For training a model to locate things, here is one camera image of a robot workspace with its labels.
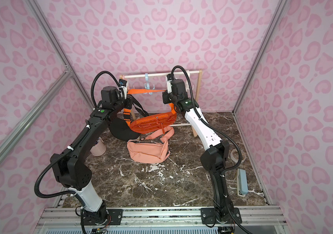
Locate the white hook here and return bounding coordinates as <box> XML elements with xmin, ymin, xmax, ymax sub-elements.
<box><xmin>188</xmin><ymin>73</ymin><xmax>194</xmax><ymax>90</ymax></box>

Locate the roll of tape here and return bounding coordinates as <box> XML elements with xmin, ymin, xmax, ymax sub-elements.
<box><xmin>230</xmin><ymin>149</ymin><xmax>247</xmax><ymax>163</ymax></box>

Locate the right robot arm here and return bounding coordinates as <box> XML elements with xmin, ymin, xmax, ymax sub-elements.
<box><xmin>163</xmin><ymin>79</ymin><xmax>242</xmax><ymax>225</ymax></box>

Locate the blue hook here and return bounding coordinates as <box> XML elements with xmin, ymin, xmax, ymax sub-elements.
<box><xmin>145</xmin><ymin>73</ymin><xmax>155</xmax><ymax>90</ymax></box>

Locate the black fanny pack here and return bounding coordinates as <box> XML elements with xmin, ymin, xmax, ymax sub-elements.
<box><xmin>109</xmin><ymin>95</ymin><xmax>149</xmax><ymax>142</ymax></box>

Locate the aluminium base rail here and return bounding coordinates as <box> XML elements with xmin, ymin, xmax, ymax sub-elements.
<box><xmin>33</xmin><ymin>206</ymin><xmax>287</xmax><ymax>234</ymax></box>

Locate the pink fanny pack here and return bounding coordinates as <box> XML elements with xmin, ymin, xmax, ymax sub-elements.
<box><xmin>127</xmin><ymin>126</ymin><xmax>174</xmax><ymax>164</ymax></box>

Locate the aluminium corner profile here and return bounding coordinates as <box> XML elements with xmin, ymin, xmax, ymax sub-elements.
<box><xmin>232</xmin><ymin>0</ymin><xmax>290</xmax><ymax>116</ymax></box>
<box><xmin>26</xmin><ymin>0</ymin><xmax>94</xmax><ymax>109</ymax></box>

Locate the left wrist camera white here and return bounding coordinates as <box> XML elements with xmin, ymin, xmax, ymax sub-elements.
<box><xmin>119</xmin><ymin>79</ymin><xmax>128</xmax><ymax>99</ymax></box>

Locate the aluminium corner profile right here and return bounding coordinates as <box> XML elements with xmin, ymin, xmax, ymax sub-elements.
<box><xmin>232</xmin><ymin>0</ymin><xmax>290</xmax><ymax>116</ymax></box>

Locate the aluminium diagonal profile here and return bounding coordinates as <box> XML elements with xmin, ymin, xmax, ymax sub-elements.
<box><xmin>0</xmin><ymin>69</ymin><xmax>72</xmax><ymax>164</ymax></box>

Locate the orange fanny pack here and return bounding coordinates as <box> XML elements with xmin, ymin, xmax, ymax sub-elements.
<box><xmin>123</xmin><ymin>89</ymin><xmax>177</xmax><ymax>134</ymax></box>

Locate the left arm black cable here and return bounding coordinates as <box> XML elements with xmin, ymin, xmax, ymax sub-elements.
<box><xmin>34</xmin><ymin>71</ymin><xmax>122</xmax><ymax>199</ymax></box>

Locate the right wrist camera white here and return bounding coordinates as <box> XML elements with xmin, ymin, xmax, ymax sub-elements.
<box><xmin>166</xmin><ymin>73</ymin><xmax>175</xmax><ymax>94</ymax></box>

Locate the blue eraser block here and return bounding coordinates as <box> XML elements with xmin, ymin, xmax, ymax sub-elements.
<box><xmin>237</xmin><ymin>169</ymin><xmax>248</xmax><ymax>197</ymax></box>

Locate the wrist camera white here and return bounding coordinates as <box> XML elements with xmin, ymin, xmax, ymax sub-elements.
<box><xmin>119</xmin><ymin>79</ymin><xmax>128</xmax><ymax>99</ymax></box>
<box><xmin>166</xmin><ymin>73</ymin><xmax>175</xmax><ymax>94</ymax></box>

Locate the wooden clothes rack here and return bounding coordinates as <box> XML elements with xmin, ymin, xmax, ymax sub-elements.
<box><xmin>120</xmin><ymin>69</ymin><xmax>203</xmax><ymax>137</ymax></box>

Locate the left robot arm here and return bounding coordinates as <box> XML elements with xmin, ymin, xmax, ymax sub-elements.
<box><xmin>50</xmin><ymin>86</ymin><xmax>139</xmax><ymax>225</ymax></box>

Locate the aluminium corner profile left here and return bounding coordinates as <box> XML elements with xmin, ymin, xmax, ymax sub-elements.
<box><xmin>26</xmin><ymin>0</ymin><xmax>94</xmax><ymax>109</ymax></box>

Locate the pink pen cup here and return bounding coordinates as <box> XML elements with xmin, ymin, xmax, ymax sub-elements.
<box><xmin>90</xmin><ymin>137</ymin><xmax>107</xmax><ymax>157</ymax></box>

